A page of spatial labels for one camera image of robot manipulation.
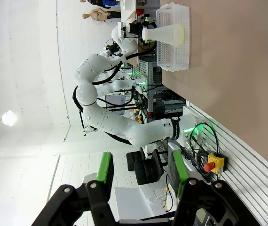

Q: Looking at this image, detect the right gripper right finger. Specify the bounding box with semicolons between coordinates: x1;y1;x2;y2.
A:
168;150;259;226

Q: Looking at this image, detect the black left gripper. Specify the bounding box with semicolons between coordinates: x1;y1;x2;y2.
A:
126;14;157;46

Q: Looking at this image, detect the aluminium slatted panel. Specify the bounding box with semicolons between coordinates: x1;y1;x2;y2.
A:
183;101;268;226

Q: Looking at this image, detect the conical flask with yellow liquid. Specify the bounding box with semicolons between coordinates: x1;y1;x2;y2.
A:
141;23;186;47

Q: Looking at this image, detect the black office chair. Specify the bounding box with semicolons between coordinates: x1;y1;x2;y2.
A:
126;150;165;186

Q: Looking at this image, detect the black cable bundle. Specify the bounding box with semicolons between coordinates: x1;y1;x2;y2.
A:
189;122;219;177

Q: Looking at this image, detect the metal equipment rack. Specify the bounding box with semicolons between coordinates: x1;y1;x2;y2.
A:
138;58;186;118

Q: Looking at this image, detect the beige mannequin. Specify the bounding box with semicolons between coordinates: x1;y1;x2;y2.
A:
82;8;122;22

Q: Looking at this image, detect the white perforated plastic basket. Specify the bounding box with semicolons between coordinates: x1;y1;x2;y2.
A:
156;2;190;73

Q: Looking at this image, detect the white table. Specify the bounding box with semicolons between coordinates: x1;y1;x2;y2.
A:
119;0;138;19

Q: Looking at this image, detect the yellow red emergency stop button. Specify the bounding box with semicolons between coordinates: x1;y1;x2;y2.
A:
204;152;226;175

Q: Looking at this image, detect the round ceiling lamp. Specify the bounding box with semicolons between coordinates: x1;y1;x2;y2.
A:
1;110;17;127

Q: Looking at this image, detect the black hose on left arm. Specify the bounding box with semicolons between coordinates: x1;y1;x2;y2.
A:
72;50;157;144

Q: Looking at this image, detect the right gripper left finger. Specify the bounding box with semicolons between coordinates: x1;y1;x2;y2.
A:
32;152;119;226

